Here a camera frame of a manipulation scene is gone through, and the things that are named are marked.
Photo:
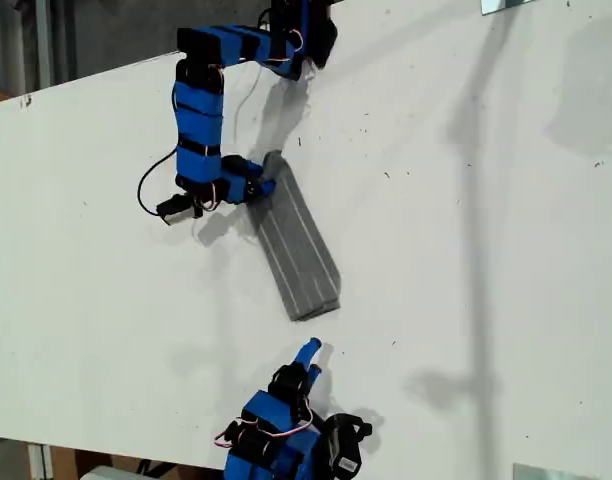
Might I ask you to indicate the grey striped square towel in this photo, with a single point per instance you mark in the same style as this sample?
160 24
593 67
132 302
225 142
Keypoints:
298 250

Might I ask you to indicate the white table leg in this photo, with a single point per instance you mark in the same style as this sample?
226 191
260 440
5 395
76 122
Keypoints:
40 462

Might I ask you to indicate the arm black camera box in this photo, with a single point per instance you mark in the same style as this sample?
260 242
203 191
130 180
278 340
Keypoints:
348 445
176 210

